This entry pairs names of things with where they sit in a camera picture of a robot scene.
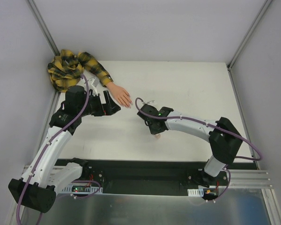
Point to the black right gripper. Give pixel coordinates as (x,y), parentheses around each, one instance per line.
(147,119)

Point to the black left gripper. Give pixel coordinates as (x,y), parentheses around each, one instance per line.
(102,105)

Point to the clear nail polish bottle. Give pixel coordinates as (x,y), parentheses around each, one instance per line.
(157,136)

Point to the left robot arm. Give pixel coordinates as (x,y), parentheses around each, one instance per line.
(37,188)

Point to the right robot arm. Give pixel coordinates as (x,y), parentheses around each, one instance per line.
(224,139)

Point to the mannequin hand with painted nails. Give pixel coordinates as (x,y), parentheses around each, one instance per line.
(119,94)

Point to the yellow plaid shirt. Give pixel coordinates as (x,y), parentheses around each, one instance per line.
(66,69)

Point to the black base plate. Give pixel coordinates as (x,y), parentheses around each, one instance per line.
(144,177)

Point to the right white cable duct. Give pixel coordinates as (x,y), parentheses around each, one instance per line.
(201,192)

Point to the white cable duct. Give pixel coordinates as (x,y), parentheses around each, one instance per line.
(201,192)
(79,189)

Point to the aluminium frame post left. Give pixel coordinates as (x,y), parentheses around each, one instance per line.
(43,27)

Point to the aluminium frame post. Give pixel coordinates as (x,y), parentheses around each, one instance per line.
(43,27)
(245,40)

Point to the left white cable duct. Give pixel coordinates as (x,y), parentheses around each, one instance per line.
(79,189)

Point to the aluminium rail right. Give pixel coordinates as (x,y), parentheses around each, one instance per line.
(250,179)

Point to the aluminium frame post right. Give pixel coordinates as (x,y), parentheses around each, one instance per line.
(245,40)

